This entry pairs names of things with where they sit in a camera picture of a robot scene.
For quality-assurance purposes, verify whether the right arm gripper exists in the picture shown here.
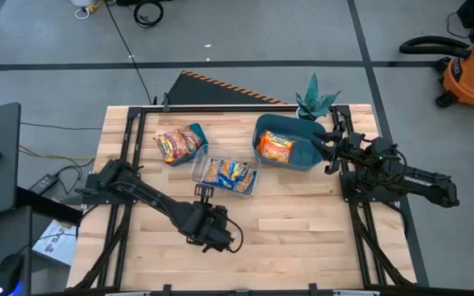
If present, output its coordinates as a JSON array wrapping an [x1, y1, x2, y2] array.
[[311, 121, 376, 174]]

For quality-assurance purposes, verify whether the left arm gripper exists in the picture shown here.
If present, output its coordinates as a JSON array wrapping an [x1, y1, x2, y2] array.
[[187, 183, 235, 252]]

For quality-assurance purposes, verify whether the orange Maruchan noodle pack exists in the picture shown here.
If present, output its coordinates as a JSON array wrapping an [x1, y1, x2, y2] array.
[[255, 130, 297, 164]]

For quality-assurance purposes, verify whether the red Maruchan noodle pack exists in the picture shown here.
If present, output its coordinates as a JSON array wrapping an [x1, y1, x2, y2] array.
[[177, 125, 205, 154], [154, 129, 191, 164]]

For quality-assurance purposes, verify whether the large teal plastic bin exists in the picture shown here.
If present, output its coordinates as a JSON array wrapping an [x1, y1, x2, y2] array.
[[252, 113, 328, 172]]

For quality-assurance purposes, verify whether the teal potted succulent plant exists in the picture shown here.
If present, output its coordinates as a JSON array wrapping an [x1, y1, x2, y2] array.
[[295, 72, 342, 123]]

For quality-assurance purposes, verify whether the clear plastic container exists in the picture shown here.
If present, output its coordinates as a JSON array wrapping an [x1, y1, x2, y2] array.
[[190, 143, 262, 197]]

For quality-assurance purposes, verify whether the blue plastic tray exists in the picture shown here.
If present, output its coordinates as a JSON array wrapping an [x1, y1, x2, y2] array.
[[157, 123, 210, 167]]

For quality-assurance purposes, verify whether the black mat orange striped edge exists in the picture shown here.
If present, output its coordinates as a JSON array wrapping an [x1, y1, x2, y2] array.
[[166, 69, 288, 106]]

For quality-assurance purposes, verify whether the orange shop vacuum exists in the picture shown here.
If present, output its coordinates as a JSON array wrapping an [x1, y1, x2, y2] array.
[[434, 27, 474, 120]]

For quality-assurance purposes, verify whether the white printed booklet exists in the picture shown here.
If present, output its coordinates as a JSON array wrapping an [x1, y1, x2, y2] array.
[[32, 219, 78, 267]]

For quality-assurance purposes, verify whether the black power adapter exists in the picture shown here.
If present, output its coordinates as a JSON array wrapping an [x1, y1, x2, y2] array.
[[28, 173, 59, 196]]

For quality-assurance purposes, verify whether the black box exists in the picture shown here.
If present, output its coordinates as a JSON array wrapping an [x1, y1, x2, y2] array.
[[115, 0, 172, 7]]

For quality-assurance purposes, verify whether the black computer mouse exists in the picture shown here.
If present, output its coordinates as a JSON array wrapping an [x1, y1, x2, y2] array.
[[0, 252, 25, 296]]

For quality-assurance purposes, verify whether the black aluminium table frame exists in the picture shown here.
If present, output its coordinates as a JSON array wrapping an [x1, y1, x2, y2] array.
[[67, 104, 419, 296]]

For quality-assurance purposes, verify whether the black vacuum hose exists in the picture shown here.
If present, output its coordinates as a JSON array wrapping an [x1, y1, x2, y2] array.
[[398, 35, 473, 59]]

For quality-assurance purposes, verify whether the yellow cable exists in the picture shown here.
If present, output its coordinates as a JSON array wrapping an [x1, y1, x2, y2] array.
[[18, 144, 97, 162]]

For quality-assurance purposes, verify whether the long black floor cable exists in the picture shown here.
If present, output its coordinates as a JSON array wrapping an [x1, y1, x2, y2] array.
[[104, 0, 158, 106]]

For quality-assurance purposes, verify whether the thin grey cable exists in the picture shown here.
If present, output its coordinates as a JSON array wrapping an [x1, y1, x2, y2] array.
[[20, 122, 103, 132]]

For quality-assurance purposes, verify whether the thin black cable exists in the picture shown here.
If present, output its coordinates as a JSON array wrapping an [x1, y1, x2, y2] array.
[[445, 11, 474, 40]]

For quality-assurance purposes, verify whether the coiled black cable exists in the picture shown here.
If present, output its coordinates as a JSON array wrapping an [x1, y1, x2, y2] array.
[[132, 1, 165, 29]]

